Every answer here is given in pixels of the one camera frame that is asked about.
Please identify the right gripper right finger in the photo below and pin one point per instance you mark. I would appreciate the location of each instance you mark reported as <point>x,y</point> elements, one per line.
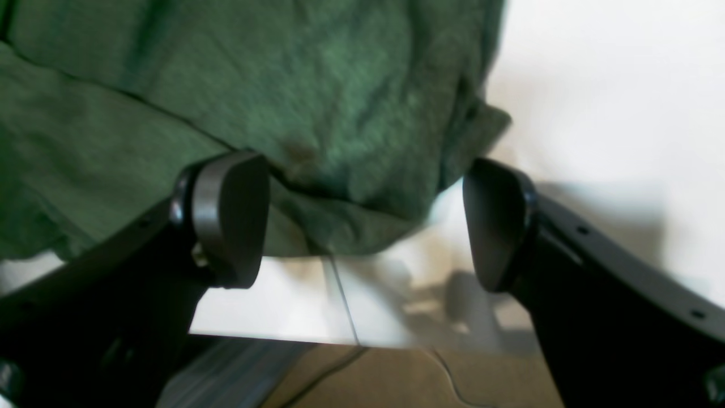
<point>614,331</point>

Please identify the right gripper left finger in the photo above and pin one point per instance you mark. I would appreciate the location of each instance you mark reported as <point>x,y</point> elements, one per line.
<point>106,329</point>

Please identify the dark green t-shirt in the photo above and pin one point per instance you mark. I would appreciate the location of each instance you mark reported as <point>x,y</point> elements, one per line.
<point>365,110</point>

